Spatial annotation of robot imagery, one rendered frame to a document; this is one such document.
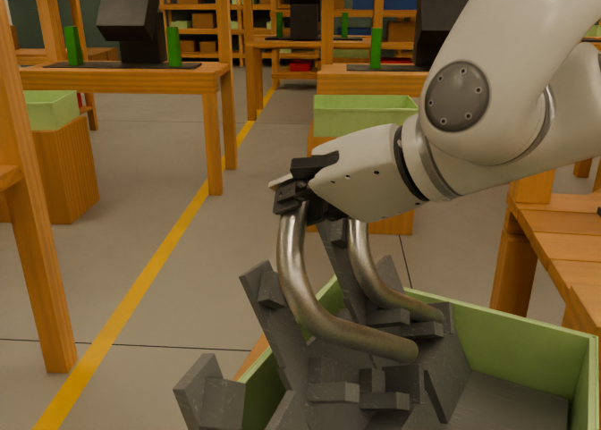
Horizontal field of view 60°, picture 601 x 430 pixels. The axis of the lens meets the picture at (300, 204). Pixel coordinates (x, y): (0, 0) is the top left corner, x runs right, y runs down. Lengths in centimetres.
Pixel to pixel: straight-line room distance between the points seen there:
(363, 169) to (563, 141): 16
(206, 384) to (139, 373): 186
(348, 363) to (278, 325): 13
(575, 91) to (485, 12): 9
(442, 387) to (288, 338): 29
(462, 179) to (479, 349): 52
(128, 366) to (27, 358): 44
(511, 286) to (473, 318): 79
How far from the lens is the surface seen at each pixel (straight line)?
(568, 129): 42
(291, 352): 63
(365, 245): 70
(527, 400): 92
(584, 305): 109
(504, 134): 36
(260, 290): 60
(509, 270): 165
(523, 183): 154
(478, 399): 89
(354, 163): 48
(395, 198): 51
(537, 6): 36
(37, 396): 232
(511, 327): 89
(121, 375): 230
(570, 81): 42
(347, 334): 59
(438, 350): 83
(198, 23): 1073
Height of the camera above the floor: 143
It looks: 23 degrees down
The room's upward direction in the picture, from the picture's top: straight up
